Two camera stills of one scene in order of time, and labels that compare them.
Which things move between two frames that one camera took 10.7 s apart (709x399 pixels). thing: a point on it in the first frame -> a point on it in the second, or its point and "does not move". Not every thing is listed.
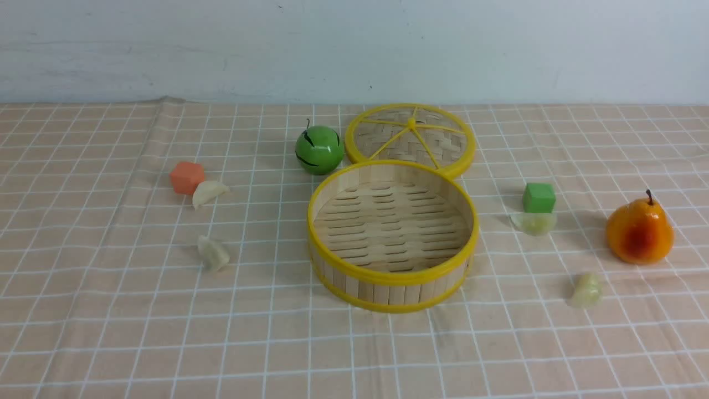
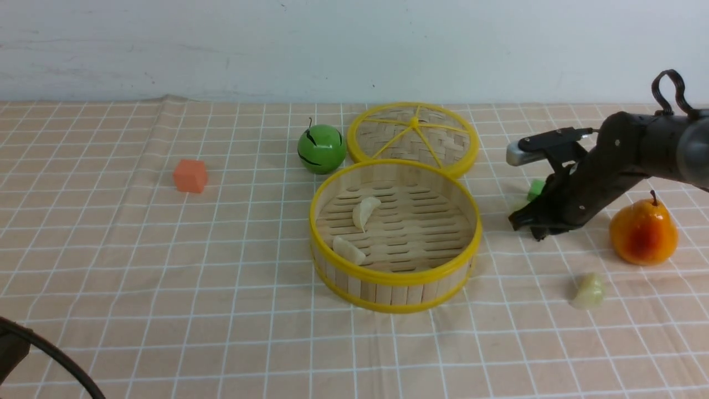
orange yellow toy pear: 640,232 does not move
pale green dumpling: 589,290 does not move
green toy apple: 319,150 does not move
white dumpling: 206,190 -> 363,210
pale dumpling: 212,256 -> 345,250
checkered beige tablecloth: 161,251 does not move
